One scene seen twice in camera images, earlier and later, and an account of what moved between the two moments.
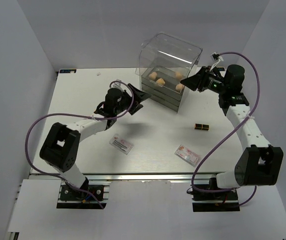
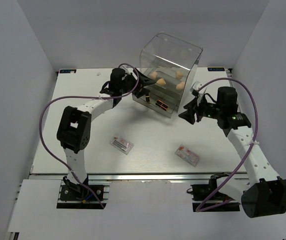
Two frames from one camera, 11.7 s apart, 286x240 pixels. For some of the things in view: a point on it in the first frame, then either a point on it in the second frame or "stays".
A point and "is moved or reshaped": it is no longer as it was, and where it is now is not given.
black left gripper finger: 139,95 → 143,79
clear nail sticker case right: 187,155 stays
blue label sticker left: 68,71 stays
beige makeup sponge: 160,81 stays
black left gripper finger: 137,108 → 141,93
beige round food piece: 153,75 stays
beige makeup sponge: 179,87 stays
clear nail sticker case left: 121,144 stays
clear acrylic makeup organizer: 164,60 is moved or reshaped
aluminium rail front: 50,177 stays
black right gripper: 198,80 → 188,114
